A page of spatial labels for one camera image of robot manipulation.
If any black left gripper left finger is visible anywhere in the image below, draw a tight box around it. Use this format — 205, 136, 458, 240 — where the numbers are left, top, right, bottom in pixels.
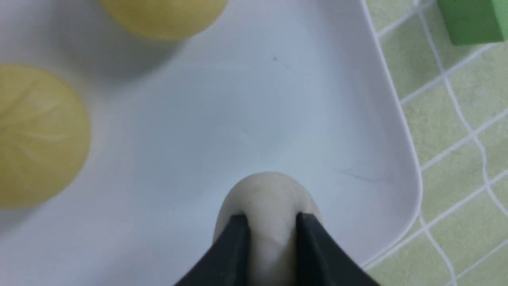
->
176, 215, 250, 286

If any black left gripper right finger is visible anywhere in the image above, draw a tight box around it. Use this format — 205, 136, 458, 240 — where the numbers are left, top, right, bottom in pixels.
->
296, 213, 379, 286

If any white steamed bun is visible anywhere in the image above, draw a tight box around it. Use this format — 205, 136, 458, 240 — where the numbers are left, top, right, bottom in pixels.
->
214, 172, 323, 286

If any yellow steamed bun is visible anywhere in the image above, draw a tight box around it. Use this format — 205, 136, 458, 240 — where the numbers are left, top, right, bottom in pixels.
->
100, 0, 228, 41
0, 64, 91, 209

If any white square plate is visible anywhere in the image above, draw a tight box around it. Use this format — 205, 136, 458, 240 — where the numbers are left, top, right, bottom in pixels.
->
1, 0, 422, 286

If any green checkered tablecloth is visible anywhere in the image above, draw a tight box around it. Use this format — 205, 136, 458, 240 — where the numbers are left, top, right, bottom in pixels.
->
364, 0, 508, 286

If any green wooden cube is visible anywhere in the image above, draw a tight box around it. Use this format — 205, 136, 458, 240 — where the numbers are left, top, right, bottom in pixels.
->
437, 0, 508, 46

